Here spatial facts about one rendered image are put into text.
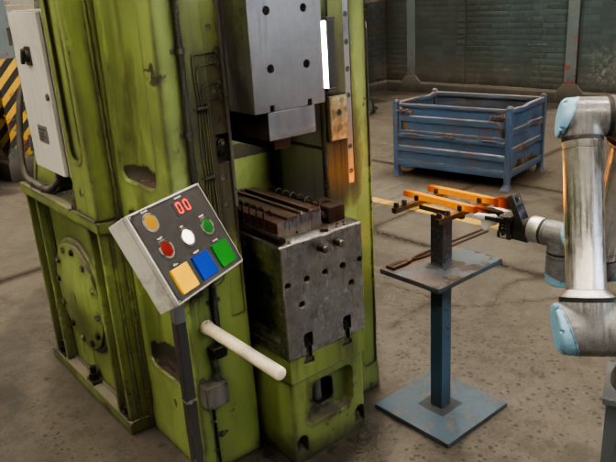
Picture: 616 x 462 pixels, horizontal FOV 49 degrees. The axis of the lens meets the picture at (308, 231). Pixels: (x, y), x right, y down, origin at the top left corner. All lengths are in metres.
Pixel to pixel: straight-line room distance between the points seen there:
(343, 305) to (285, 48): 0.97
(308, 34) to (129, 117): 0.72
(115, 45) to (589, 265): 1.71
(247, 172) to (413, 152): 3.77
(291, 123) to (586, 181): 0.95
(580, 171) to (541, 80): 8.42
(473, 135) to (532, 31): 4.53
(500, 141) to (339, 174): 3.46
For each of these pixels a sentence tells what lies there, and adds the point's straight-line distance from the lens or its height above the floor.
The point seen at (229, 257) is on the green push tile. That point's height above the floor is 0.99.
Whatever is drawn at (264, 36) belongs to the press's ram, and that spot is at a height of 1.61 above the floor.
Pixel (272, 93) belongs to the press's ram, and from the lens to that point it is 2.28.
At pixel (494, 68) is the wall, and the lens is 10.84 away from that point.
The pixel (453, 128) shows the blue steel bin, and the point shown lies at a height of 0.49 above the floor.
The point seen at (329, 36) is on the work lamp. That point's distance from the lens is 2.56.
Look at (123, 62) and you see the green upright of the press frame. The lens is 2.57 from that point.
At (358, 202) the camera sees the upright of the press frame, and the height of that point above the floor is 0.90.
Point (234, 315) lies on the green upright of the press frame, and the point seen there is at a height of 0.62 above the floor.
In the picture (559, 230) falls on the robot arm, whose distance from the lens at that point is 2.38.
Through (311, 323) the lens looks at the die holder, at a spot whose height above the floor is 0.59.
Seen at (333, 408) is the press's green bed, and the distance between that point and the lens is 2.83.
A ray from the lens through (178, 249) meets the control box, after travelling 1.96.
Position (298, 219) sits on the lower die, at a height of 0.97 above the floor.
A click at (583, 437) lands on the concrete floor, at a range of 3.03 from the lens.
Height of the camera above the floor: 1.75
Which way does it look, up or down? 20 degrees down
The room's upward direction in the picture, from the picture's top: 4 degrees counter-clockwise
